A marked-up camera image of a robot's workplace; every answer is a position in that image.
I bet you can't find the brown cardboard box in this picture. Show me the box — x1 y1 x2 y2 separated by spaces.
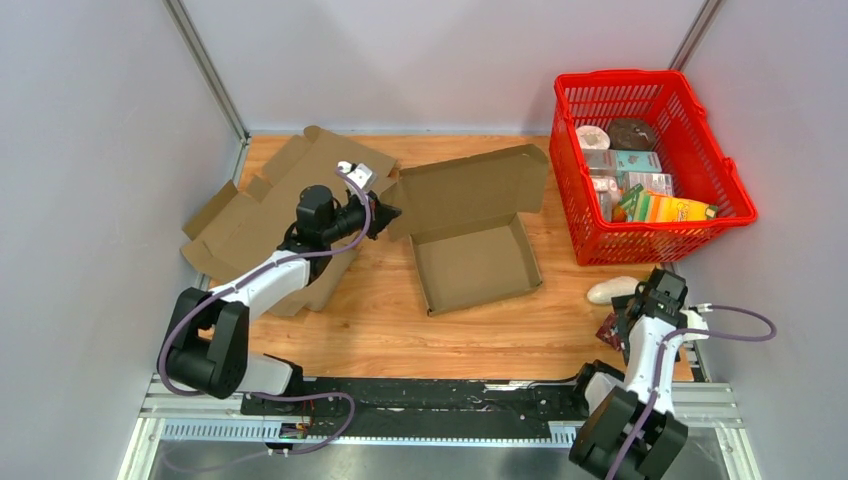
380 144 549 316

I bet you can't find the brown cardboard sheet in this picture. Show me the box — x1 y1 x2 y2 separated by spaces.
181 126 397 284

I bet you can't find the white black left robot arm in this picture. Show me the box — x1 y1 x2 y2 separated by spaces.
157 185 402 415

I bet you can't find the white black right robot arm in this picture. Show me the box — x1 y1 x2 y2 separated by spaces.
569 268 689 479

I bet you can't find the orange yellow product box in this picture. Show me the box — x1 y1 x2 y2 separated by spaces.
632 192 718 223

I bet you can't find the green product box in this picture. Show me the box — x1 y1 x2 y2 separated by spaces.
612 184 644 223

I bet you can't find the pink white product box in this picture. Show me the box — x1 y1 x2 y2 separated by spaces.
590 172 674 222

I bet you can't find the teal product box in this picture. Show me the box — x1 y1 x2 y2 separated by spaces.
582 150 662 175

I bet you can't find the white egg-shaped object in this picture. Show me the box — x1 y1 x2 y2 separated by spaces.
586 276 640 305

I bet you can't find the dark red snack packet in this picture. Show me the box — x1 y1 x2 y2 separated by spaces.
595 313 623 352

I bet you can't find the white round container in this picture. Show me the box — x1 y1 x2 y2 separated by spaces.
575 125 611 150

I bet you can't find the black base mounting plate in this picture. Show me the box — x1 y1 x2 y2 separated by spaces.
240 377 588 440

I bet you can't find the red plastic basket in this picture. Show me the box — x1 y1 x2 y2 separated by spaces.
549 68 759 267

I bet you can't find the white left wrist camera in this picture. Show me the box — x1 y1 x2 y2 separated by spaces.
337 161 377 193

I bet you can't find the aluminium rail frame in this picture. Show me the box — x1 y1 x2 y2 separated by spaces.
119 374 763 480

